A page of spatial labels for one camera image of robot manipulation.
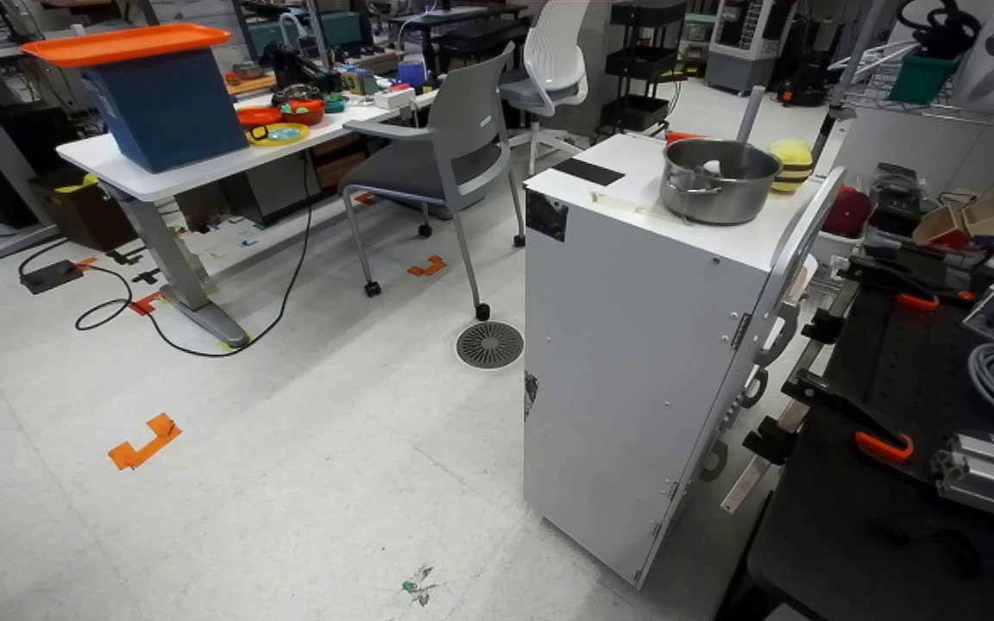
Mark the orange floor tape marker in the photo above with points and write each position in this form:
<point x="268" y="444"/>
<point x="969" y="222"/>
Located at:
<point x="137" y="452"/>

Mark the orange handled clamp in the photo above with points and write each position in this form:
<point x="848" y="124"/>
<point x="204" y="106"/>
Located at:
<point x="872" y="436"/>

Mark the grey office chair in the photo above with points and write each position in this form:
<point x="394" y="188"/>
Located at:
<point x="448" y="163"/>

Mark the black wire shelf cart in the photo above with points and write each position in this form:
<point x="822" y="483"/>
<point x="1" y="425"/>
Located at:
<point x="644" y="58"/>

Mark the white desk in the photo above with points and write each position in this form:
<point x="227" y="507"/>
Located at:
<point x="144" y="194"/>

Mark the steel cooking pot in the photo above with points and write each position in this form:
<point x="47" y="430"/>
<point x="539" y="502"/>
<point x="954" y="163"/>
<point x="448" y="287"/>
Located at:
<point x="715" y="179"/>

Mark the black table with clamps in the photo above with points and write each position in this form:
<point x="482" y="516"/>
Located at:
<point x="854" y="540"/>

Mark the yellow sponge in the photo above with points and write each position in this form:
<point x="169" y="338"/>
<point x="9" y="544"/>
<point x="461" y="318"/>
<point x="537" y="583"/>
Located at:
<point x="795" y="163"/>

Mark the blue bin with orange lid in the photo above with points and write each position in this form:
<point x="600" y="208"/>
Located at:
<point x="155" y="86"/>

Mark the white metal cabinet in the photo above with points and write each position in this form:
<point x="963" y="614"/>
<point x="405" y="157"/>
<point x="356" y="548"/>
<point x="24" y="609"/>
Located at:
<point x="641" y="337"/>

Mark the white office chair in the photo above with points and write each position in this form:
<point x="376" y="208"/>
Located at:
<point x="554" y="75"/>

